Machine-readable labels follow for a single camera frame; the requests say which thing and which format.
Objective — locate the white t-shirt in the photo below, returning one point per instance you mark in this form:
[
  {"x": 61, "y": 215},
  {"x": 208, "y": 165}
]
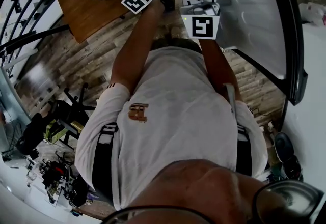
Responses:
[{"x": 178, "y": 116}]

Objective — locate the yellow green vest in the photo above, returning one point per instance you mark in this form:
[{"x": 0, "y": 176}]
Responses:
[{"x": 52, "y": 130}]

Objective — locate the person's left brown shoe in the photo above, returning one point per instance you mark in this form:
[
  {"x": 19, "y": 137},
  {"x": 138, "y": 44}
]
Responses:
[{"x": 159, "y": 37}]

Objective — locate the black round device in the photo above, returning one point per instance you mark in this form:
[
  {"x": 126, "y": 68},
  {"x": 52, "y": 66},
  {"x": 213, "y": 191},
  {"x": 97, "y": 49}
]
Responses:
[{"x": 283, "y": 146}]

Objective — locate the white slipper with red mark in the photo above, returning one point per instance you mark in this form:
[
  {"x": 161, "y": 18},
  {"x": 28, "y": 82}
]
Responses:
[{"x": 313, "y": 13}]

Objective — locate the person's right brown shoe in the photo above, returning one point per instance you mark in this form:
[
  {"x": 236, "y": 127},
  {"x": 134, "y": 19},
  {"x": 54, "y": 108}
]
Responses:
[{"x": 175, "y": 32}]

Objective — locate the dark olive trousers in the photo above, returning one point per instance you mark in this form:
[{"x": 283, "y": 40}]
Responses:
[{"x": 178, "y": 43}]

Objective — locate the wooden table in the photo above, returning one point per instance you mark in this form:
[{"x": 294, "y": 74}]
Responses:
[{"x": 86, "y": 14}]

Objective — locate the black metal railing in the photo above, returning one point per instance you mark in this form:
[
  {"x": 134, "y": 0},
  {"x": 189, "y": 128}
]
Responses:
[{"x": 38, "y": 35}]

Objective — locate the black red equipment pile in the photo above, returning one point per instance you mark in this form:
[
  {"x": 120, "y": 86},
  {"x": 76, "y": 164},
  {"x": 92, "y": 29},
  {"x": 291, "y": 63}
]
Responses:
[{"x": 56, "y": 172}]

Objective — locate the person's brown shoe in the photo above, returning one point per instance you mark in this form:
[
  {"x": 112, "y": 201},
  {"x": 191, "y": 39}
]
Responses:
[
  {"x": 159, "y": 37},
  {"x": 175, "y": 32}
]

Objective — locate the black bag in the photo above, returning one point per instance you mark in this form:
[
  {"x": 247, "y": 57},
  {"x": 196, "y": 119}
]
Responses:
[{"x": 293, "y": 168}]

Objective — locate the person's right forearm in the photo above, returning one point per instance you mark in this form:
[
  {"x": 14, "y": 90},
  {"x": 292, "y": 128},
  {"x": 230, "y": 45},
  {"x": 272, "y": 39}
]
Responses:
[{"x": 216, "y": 65}]

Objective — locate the white table with black edge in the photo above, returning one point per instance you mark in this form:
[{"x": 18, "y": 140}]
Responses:
[{"x": 310, "y": 116}]

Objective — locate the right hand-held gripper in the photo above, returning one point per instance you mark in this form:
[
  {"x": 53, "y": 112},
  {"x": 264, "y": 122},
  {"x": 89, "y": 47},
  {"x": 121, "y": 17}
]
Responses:
[{"x": 201, "y": 27}]

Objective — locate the person's left forearm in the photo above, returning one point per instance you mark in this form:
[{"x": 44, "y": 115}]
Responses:
[{"x": 132, "y": 50}]

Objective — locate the person's face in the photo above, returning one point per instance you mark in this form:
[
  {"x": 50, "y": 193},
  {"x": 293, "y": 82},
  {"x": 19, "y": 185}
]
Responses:
[{"x": 203, "y": 192}]

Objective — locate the black office chair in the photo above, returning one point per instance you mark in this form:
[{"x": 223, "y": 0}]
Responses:
[{"x": 38, "y": 128}]

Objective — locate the black-framed glasses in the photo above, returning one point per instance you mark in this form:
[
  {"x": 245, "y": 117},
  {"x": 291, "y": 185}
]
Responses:
[{"x": 287, "y": 197}]

